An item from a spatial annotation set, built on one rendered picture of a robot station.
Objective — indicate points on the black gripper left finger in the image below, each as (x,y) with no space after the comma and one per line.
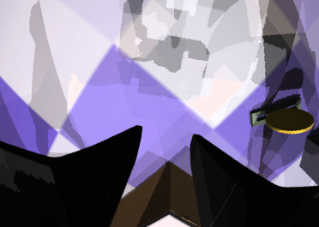
(80,189)

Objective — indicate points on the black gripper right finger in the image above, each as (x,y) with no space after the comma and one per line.
(229,194)

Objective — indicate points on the gold coin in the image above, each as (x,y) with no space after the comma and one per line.
(290,121)

